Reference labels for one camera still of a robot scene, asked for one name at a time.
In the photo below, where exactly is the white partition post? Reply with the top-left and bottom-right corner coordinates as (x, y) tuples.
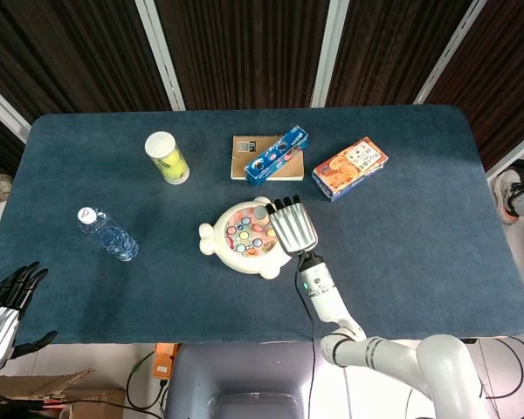
(309, 0), (351, 108)
(484, 125), (524, 182)
(412, 0), (491, 106)
(134, 0), (187, 111)
(0, 76), (31, 144)

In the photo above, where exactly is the white orange sneaker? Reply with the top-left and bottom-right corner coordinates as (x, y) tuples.
(492, 168), (524, 226)

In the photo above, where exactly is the orange power strip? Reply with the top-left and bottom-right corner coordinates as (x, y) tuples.
(151, 343), (180, 380)

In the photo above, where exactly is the brown cardboard box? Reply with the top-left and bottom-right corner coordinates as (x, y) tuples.
(0, 368), (128, 419)

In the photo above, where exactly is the black floor cable loop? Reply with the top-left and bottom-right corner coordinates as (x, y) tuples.
(125, 350), (169, 411)

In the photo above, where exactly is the blue Oreo cookie box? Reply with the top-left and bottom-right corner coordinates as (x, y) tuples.
(243, 125), (311, 188)

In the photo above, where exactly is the clear tennis ball tube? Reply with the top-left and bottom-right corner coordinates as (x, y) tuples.
(144, 131), (191, 186)

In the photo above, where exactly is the brown kraft spiral notebook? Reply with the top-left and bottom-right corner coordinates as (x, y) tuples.
(230, 134), (307, 182)

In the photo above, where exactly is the yellow tennis ball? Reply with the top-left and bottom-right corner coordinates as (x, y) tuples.
(163, 163), (190, 183)
(156, 148), (183, 169)

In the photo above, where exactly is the orange blue biscuit box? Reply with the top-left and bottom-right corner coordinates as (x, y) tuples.
(311, 136), (390, 203)

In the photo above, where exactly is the fish-shaped toy game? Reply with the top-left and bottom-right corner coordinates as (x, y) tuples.
(198, 196), (296, 281)

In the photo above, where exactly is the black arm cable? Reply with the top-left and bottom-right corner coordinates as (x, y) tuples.
(293, 268), (318, 419)

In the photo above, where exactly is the grey robot torso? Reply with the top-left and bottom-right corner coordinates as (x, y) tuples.
(164, 340), (322, 419)

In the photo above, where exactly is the clear plastic water bottle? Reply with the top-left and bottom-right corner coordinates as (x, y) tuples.
(77, 206), (140, 263)

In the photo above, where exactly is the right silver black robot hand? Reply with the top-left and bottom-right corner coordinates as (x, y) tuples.
(265, 195), (320, 257)

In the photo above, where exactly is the blue felt tablecloth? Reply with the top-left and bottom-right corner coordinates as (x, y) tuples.
(0, 104), (524, 346)

